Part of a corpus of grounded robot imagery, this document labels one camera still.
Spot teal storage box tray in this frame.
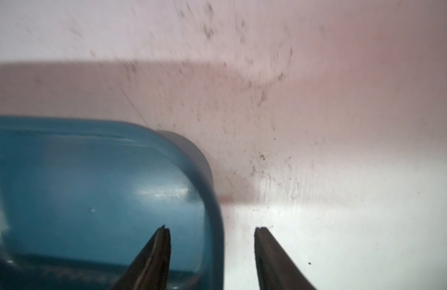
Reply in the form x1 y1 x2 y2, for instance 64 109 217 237
0 116 224 290

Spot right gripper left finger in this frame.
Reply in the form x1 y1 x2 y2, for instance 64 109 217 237
112 226 171 290

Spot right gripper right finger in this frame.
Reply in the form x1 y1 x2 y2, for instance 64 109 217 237
254 227 315 290

